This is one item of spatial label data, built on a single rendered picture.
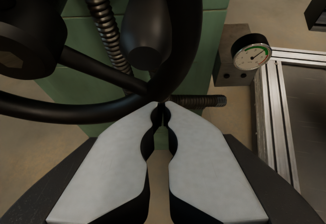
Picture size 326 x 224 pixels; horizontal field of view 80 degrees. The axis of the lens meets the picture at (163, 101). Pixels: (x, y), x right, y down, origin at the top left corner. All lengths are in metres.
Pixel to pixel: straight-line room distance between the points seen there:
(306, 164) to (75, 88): 0.77
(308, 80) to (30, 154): 1.33
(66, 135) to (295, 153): 1.01
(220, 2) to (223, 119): 0.76
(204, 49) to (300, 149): 0.57
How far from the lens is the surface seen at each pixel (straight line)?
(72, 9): 0.39
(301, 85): 1.03
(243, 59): 0.37
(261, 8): 1.80
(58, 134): 1.15
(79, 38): 0.43
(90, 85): 0.53
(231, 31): 0.49
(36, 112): 0.30
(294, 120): 0.91
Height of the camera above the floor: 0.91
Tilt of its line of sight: 58 degrees down
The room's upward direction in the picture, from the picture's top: 5 degrees counter-clockwise
